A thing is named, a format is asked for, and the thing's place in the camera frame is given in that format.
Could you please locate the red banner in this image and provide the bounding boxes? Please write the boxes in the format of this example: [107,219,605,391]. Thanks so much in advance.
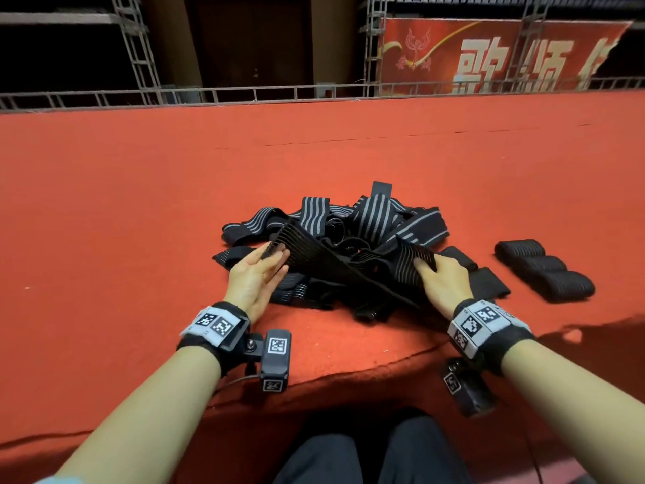
[378,19,634,95]

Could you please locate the tiered bleacher seats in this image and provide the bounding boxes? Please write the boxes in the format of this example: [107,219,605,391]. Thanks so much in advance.
[388,0,645,8]
[0,9,122,26]

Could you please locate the black trousers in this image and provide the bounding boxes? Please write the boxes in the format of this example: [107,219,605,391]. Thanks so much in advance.
[272,413,475,484]

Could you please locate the person's left hand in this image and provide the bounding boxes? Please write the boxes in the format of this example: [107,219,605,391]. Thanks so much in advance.
[222,241,292,327]

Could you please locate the dark brown door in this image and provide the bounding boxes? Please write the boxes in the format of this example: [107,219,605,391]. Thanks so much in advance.
[186,0,314,89]

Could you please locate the person's left forearm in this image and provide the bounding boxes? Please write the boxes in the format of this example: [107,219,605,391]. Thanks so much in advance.
[55,346,223,484]

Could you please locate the pile of black straps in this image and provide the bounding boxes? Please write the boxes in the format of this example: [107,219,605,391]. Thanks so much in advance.
[212,180,512,325]

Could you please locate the metal truss column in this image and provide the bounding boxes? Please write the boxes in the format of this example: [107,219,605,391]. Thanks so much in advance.
[509,0,550,91]
[111,0,163,105]
[363,0,389,97]

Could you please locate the person's right forearm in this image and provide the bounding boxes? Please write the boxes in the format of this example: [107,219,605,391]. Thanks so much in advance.
[501,339,645,484]

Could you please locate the thin black camera cable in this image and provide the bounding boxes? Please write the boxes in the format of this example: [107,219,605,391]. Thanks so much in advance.
[212,370,263,394]
[519,418,546,484]

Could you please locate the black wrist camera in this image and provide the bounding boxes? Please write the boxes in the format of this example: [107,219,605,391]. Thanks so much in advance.
[441,358,497,417]
[260,328,292,394]

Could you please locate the black striped strap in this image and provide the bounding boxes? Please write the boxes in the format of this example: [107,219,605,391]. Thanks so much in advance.
[494,237,546,263]
[264,220,439,309]
[532,269,597,303]
[509,253,570,280]

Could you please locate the metal railing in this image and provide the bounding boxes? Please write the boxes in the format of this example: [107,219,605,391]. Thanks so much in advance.
[0,77,645,113]

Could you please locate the person's right hand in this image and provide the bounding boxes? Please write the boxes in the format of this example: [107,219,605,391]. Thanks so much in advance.
[413,251,475,321]

